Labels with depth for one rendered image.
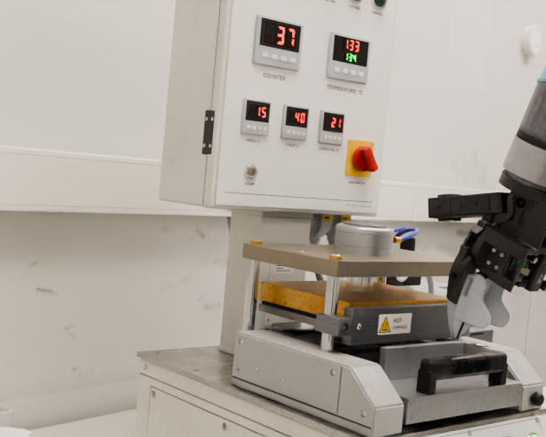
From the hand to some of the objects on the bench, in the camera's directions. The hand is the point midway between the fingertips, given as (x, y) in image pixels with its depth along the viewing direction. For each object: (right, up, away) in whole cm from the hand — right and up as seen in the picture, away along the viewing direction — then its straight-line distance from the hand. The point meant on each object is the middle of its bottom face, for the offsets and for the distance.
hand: (454, 325), depth 109 cm
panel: (+5, -29, -8) cm, 31 cm away
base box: (-11, -28, +14) cm, 33 cm away
